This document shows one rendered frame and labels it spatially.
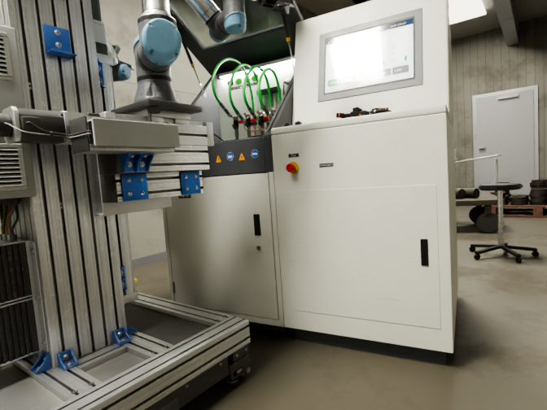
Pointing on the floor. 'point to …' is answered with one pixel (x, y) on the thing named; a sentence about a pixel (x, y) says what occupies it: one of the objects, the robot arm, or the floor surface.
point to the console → (370, 203)
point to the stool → (501, 224)
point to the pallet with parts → (538, 197)
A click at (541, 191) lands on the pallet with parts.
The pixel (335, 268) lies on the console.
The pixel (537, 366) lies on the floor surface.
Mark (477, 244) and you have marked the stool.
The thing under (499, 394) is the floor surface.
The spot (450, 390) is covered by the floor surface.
